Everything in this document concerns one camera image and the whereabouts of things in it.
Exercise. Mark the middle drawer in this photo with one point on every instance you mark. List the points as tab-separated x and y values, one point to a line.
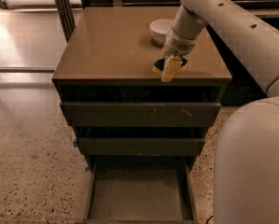
141	146

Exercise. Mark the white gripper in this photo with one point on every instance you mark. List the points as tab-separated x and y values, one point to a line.
178	45

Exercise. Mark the white ceramic bowl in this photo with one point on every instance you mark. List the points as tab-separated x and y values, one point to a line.
159	29

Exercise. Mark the open bottom drawer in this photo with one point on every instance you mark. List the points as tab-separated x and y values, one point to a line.
141	194

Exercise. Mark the brown drawer cabinet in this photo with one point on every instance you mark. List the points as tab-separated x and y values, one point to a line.
109	59

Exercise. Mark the green and yellow sponge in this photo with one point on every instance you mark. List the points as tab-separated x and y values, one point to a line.
158	66

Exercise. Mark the top drawer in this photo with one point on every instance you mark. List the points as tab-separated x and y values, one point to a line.
140	114

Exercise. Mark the dark vertical post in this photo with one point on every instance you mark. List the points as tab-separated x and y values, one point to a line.
66	17

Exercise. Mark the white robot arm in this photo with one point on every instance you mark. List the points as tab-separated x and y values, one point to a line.
246	172

